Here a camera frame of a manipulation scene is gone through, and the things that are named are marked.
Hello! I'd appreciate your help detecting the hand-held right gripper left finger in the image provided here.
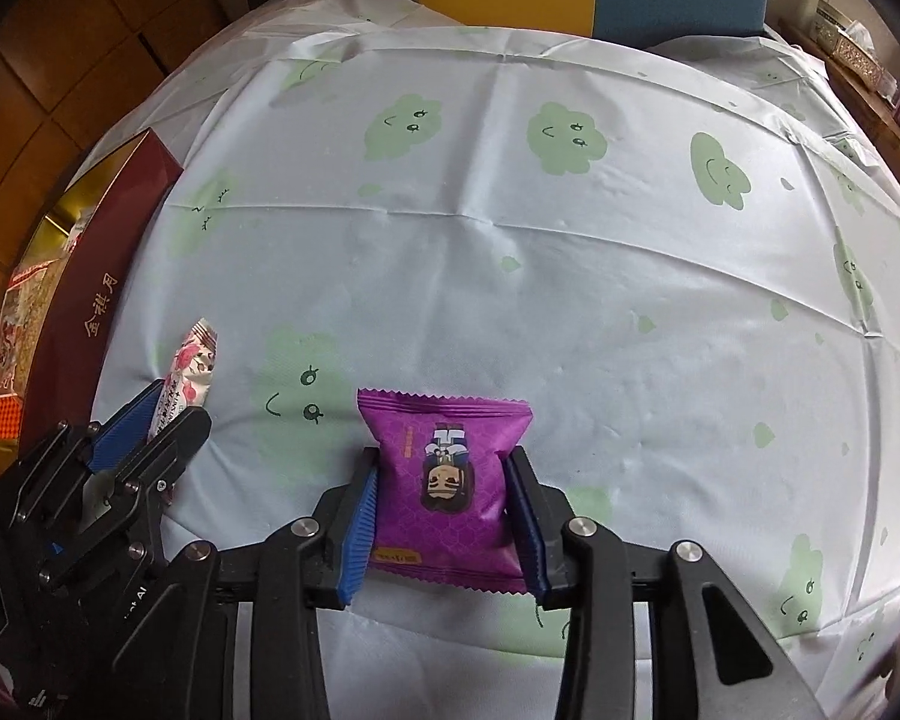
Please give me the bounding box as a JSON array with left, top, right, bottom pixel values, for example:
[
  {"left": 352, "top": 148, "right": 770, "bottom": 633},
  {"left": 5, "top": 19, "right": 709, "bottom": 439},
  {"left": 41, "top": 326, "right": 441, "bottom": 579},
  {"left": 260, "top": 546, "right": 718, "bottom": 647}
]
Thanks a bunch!
[{"left": 116, "top": 446, "right": 381, "bottom": 720}]

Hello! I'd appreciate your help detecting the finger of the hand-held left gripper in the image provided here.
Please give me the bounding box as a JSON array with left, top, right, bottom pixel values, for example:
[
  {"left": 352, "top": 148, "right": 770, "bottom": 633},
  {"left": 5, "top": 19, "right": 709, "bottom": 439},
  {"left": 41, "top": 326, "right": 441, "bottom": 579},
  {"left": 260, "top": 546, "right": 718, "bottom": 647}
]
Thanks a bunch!
[
  {"left": 0, "top": 380, "right": 164, "bottom": 522},
  {"left": 41, "top": 406, "right": 212, "bottom": 593}
]

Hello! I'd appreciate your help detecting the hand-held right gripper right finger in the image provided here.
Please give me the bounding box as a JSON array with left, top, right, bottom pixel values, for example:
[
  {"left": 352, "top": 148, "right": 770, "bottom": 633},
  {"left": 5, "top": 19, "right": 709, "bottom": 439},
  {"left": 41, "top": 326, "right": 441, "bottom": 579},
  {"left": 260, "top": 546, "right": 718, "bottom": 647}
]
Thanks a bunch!
[{"left": 504, "top": 446, "right": 815, "bottom": 720}]

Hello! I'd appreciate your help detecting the rose print candy packet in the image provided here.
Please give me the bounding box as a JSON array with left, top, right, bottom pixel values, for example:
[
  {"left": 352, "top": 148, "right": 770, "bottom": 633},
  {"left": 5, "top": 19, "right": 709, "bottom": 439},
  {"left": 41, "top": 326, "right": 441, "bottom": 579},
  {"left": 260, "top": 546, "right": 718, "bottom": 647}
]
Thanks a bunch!
[{"left": 146, "top": 317, "right": 220, "bottom": 451}]

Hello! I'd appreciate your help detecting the purple snack packet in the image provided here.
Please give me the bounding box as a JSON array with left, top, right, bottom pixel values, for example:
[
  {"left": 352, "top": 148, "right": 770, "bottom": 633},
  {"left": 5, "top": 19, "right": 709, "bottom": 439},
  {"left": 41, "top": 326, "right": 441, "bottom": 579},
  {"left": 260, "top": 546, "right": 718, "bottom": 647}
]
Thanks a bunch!
[{"left": 356, "top": 386, "right": 532, "bottom": 597}]

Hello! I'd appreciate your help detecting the maroon box with gold lining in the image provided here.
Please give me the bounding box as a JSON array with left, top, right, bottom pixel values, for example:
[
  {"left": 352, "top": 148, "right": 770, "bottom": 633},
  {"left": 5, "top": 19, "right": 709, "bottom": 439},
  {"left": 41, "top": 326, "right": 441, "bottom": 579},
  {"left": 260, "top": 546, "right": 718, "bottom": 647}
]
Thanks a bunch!
[{"left": 0, "top": 127, "right": 185, "bottom": 458}]

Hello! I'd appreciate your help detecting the large red snack bag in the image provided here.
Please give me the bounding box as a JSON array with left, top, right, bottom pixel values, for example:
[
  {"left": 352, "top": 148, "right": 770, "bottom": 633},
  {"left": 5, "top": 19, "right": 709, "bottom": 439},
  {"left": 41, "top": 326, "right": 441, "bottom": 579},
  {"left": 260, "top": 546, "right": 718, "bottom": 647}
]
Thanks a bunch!
[{"left": 0, "top": 210, "right": 95, "bottom": 443}]

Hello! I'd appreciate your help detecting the pale cloud print tablecloth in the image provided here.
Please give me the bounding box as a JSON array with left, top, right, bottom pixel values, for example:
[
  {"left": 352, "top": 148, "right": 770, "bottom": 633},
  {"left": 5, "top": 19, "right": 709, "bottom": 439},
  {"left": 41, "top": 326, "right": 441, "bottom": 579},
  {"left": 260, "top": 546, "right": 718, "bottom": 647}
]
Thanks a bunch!
[{"left": 82, "top": 0, "right": 900, "bottom": 720}]

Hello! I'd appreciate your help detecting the wooden wardrobe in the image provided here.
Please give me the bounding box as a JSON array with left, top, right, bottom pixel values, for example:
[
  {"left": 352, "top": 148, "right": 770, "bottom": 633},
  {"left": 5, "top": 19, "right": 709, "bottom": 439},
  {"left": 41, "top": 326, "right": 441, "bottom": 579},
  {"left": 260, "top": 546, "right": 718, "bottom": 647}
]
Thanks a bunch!
[{"left": 0, "top": 0, "right": 256, "bottom": 188}]

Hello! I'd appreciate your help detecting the patterned tissue box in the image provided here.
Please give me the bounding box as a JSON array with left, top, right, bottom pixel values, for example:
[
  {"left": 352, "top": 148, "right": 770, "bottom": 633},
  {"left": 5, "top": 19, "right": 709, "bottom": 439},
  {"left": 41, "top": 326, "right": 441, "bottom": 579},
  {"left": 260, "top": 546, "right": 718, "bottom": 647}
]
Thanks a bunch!
[{"left": 814, "top": 0, "right": 886, "bottom": 87}]

